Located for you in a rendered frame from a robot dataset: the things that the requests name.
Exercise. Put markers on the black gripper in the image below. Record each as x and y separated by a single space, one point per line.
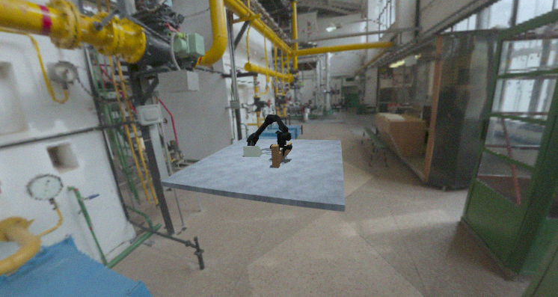
281 145

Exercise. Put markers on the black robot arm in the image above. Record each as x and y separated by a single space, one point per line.
270 118

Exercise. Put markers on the brown wooden post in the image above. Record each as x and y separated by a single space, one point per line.
275 156

